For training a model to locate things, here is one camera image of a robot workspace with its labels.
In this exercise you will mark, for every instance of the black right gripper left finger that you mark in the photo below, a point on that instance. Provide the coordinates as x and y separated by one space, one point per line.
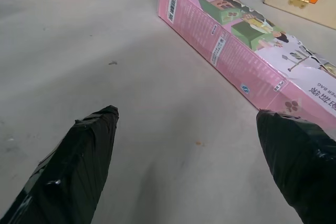
68 171

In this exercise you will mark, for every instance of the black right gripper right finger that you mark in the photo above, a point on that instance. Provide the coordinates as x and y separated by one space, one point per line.
296 163

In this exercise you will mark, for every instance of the long pink printed box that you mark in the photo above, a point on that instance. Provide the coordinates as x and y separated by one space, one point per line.
236 48

